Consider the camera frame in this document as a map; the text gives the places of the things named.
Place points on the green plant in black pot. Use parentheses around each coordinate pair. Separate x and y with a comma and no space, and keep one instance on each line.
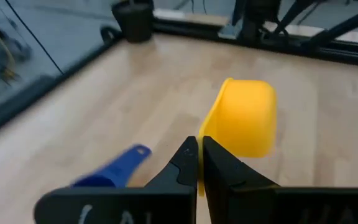
(134,21)

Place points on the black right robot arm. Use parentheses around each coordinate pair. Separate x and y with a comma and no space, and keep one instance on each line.
(259,18)

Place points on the yellow measuring cup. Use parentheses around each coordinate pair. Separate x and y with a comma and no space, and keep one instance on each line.
(244,118)

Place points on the black aluminium table frame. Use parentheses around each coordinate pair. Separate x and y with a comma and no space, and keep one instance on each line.
(346,55)

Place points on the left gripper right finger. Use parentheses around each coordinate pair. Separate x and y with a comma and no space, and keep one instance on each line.
(244,205)

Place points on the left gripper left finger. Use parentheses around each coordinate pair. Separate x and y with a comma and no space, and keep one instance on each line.
(166,205)

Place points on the navy blue measuring cup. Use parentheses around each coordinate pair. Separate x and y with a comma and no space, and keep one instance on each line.
(117,171)

